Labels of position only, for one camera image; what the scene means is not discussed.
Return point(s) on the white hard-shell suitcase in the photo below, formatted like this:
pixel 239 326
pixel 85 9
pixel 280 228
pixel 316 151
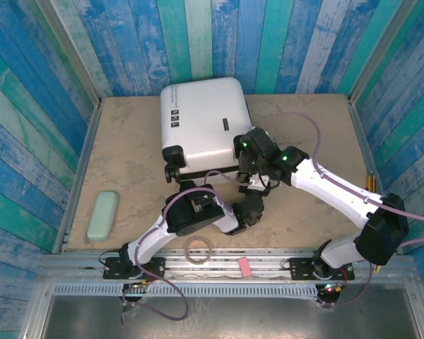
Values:
pixel 198 120

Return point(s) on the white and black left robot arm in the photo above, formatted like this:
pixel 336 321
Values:
pixel 148 236

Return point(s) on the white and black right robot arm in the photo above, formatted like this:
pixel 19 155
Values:
pixel 339 190

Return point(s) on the pink eraser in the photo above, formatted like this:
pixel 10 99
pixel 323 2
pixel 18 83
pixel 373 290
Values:
pixel 245 268

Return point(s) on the steel sheet tray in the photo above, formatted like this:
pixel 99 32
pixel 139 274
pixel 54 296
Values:
pixel 268 318

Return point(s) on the small circuit board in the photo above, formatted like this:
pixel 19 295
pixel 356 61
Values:
pixel 138 286
pixel 330 287

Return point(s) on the yellow utility knife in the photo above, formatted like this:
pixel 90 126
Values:
pixel 371 183

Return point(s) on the pale green glasses case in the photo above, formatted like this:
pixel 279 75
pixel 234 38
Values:
pixel 102 215

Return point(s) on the aluminium mounting rail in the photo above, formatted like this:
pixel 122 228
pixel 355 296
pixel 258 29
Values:
pixel 268 263

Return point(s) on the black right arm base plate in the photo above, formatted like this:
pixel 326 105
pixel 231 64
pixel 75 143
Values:
pixel 300 268

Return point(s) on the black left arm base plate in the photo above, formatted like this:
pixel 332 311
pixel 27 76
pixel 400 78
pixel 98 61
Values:
pixel 155 265

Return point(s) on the aluminium corner post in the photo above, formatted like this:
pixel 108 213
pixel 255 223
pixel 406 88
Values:
pixel 69 46
pixel 382 46

